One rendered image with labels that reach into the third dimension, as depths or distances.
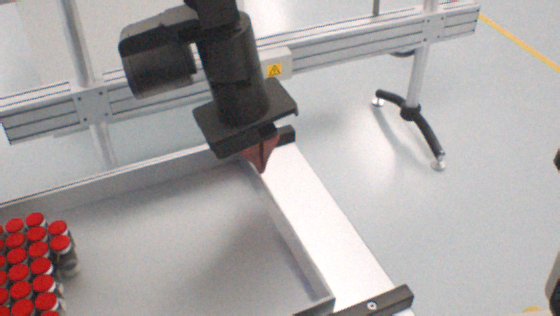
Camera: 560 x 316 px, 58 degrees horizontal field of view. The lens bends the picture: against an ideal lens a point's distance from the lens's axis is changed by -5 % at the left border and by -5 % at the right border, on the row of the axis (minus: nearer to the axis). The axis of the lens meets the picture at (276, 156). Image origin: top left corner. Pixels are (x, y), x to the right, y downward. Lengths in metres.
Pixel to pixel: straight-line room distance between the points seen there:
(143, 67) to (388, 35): 1.37
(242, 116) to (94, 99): 1.02
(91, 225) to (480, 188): 1.61
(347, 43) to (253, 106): 1.21
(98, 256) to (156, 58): 0.24
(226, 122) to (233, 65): 0.08
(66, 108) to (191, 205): 0.93
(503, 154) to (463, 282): 0.68
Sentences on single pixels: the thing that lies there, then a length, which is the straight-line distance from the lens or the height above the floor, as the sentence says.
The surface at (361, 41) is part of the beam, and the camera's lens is 1.75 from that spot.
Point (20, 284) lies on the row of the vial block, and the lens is 0.56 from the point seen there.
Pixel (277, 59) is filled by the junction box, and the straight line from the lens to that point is 1.57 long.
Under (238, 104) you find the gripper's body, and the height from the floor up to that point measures 1.03.
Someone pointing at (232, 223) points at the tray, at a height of 0.88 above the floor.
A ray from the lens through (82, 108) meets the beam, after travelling 1.54.
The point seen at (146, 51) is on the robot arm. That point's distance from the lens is 0.50.
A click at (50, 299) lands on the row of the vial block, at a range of 0.54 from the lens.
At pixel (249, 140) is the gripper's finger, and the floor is 0.99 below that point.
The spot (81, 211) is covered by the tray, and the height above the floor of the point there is 0.88.
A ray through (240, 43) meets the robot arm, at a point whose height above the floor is 1.10.
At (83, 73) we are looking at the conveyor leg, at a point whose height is 0.59.
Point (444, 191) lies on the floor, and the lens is 1.99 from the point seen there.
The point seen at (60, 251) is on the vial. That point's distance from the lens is 0.58.
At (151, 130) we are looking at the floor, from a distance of 2.21.
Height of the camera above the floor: 1.34
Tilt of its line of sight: 42 degrees down
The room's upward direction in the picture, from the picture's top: straight up
